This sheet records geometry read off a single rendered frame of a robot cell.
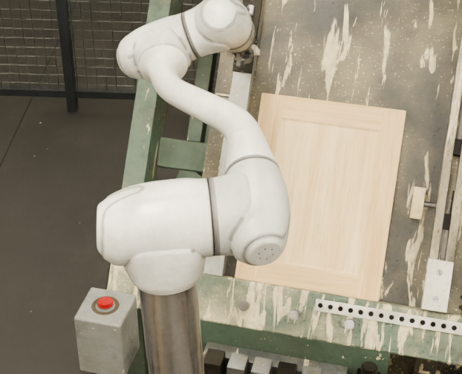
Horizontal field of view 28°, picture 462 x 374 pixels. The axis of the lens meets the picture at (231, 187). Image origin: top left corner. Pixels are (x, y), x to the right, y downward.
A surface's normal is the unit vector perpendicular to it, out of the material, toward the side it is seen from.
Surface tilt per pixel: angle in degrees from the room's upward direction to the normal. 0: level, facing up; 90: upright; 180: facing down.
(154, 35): 27
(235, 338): 90
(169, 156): 54
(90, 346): 90
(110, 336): 90
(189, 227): 65
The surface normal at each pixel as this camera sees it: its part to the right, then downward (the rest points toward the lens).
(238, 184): 0.13, -0.73
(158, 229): 0.04, 0.13
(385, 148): -0.19, -0.04
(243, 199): 0.11, -0.54
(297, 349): -0.24, 0.55
